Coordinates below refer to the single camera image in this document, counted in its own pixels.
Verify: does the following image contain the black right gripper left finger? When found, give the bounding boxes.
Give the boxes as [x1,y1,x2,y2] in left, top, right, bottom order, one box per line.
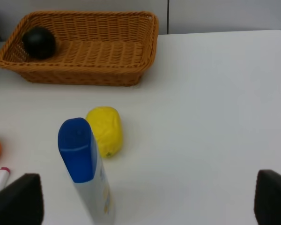
[0,173,44,225]

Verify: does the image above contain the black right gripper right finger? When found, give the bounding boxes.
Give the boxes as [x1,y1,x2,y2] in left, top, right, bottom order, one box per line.
[254,170,281,225]

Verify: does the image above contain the white marker pink caps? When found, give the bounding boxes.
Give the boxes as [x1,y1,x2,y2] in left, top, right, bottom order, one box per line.
[0,167,10,191]

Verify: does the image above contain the white bottle blue cap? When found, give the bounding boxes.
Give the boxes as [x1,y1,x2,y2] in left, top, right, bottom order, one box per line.
[58,118,115,225]

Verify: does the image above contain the yellow lemon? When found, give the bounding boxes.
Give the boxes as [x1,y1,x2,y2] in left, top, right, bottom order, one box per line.
[86,106,123,158]

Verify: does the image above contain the dark mangosteen fruit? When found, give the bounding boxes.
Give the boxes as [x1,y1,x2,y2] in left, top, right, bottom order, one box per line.
[22,26,56,60]

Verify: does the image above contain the orange wicker basket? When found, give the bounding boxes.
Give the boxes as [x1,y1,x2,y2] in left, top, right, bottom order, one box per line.
[0,11,159,86]

